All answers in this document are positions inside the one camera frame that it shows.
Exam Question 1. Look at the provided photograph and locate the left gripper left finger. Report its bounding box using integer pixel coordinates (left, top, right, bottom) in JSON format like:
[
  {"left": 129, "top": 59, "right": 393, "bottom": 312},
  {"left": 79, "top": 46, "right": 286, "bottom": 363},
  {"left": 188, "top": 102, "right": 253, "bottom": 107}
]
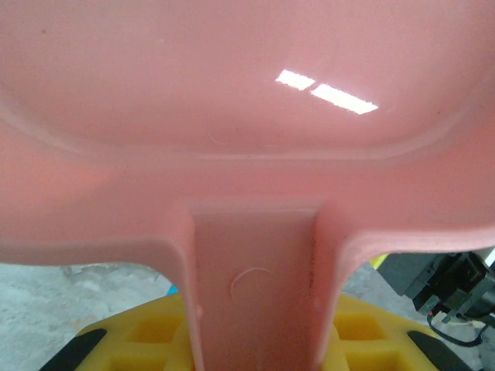
[{"left": 40, "top": 291, "right": 196, "bottom": 371}]

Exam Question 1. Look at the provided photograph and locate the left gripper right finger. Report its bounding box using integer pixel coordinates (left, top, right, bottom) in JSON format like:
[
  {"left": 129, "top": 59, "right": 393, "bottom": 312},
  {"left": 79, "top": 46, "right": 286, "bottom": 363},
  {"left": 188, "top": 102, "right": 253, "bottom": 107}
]
[{"left": 320, "top": 295, "right": 469, "bottom": 371}]

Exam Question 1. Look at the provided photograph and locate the pink plastic dustpan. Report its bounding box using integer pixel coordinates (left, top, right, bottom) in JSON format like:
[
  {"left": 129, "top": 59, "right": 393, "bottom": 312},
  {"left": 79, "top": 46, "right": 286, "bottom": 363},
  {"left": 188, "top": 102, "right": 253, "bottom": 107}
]
[{"left": 0, "top": 0, "right": 495, "bottom": 371}]

